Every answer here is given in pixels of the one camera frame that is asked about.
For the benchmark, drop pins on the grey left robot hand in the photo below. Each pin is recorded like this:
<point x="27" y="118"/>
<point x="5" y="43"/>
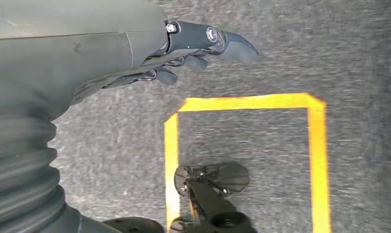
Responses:
<point x="69" y="48"/>

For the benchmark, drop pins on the yellow floor tape square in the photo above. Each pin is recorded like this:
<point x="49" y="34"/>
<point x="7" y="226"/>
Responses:
<point x="246" y="102"/>

